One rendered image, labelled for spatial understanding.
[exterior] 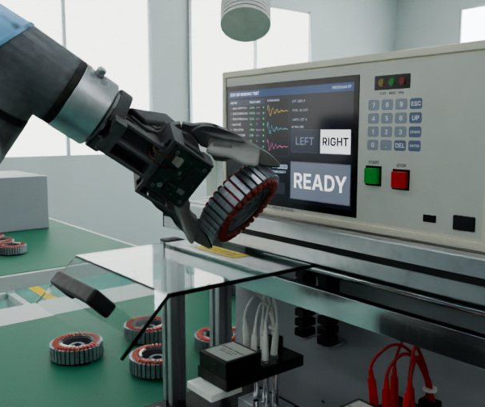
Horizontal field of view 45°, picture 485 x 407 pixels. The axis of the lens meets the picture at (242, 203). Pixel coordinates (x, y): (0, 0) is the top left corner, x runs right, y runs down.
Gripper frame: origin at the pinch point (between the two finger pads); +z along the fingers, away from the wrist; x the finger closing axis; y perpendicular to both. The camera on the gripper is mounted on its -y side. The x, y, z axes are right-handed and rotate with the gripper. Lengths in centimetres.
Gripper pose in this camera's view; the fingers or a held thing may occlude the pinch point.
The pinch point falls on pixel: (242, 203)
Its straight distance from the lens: 71.9
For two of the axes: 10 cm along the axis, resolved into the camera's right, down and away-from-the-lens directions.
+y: 1.9, 4.3, -8.8
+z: 7.6, 5.0, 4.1
